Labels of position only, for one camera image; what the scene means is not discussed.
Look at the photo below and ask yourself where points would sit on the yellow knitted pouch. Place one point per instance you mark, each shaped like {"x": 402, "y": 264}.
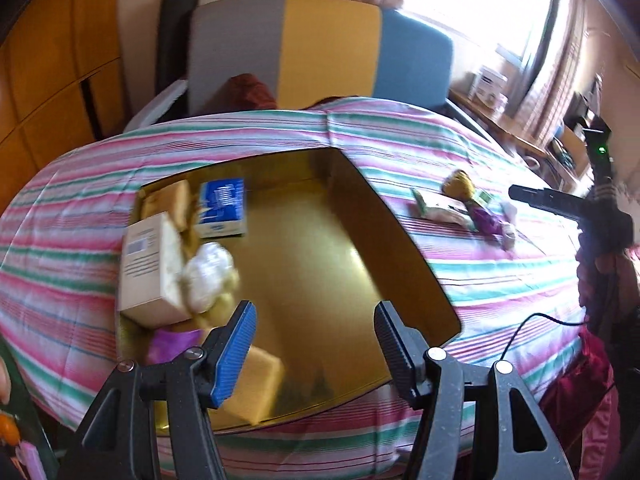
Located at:
{"x": 460, "y": 183}

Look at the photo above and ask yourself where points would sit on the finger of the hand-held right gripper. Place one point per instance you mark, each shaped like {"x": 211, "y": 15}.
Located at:
{"x": 545, "y": 199}

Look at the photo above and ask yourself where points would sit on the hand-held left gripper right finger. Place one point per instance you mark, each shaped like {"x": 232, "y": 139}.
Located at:
{"x": 395, "y": 355}

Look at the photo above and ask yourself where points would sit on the grey yellow blue chair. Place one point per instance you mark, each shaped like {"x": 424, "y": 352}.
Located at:
{"x": 330, "y": 45}

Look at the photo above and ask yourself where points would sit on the colourful printed cloth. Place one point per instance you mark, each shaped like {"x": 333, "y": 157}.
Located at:
{"x": 20, "y": 435}

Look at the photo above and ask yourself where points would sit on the bright window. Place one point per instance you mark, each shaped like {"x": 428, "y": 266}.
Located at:
{"x": 475, "y": 0}

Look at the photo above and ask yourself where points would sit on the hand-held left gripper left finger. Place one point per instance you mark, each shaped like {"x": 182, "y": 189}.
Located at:
{"x": 232, "y": 360}

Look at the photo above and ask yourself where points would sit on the blue tissue packet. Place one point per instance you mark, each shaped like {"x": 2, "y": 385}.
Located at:
{"x": 220, "y": 207}

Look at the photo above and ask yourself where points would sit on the green white small carton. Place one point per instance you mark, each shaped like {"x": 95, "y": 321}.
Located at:
{"x": 440, "y": 206}

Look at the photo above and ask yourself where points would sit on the gold tin box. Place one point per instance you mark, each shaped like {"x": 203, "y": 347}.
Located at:
{"x": 310, "y": 240}

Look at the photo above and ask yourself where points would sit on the beige cardboard box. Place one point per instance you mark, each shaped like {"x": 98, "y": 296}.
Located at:
{"x": 147, "y": 270}

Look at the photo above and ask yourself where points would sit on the yellow sponge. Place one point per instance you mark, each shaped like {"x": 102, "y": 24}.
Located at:
{"x": 260, "y": 385}

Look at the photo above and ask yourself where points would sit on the striped tablecloth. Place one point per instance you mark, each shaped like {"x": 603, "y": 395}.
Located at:
{"x": 250, "y": 130}

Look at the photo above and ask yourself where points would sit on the dark red cushion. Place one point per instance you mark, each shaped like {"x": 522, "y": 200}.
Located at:
{"x": 250, "y": 92}

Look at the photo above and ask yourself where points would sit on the wooden side desk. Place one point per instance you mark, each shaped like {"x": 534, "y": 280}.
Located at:
{"x": 500, "y": 120}

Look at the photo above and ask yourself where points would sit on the white printed carton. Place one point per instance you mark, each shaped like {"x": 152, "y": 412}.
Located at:
{"x": 490, "y": 85}

